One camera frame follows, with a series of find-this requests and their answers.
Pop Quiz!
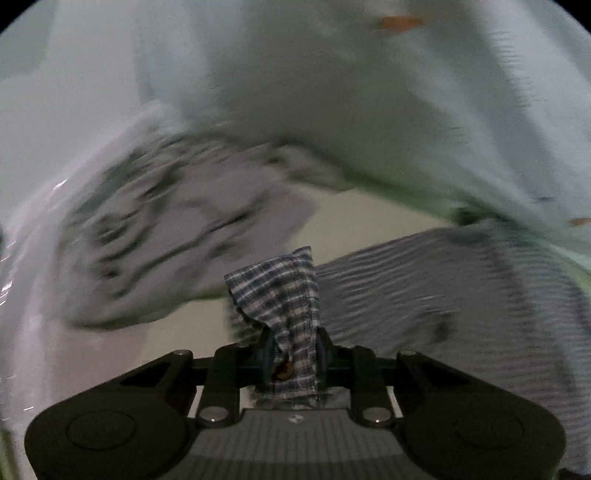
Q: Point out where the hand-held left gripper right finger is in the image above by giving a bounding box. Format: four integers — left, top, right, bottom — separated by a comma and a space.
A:
318, 328, 468, 428

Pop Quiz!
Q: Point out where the grey garment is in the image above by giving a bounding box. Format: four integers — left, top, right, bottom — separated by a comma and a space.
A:
54, 133, 357, 331

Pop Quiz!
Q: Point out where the light blue printed quilt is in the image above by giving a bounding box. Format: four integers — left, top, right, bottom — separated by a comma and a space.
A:
133, 0, 591, 271

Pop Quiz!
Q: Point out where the green grid bed sheet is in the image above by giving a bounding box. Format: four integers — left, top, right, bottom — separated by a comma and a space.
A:
137, 185, 591, 393

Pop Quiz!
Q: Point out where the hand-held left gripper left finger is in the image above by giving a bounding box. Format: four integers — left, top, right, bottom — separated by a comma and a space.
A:
118, 329, 274, 428

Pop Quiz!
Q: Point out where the clear plastic sheet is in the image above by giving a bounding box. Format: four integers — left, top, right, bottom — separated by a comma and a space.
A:
0, 102, 195, 444

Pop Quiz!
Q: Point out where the blue plaid shirt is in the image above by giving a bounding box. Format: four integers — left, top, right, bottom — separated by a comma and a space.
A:
223, 216, 591, 472

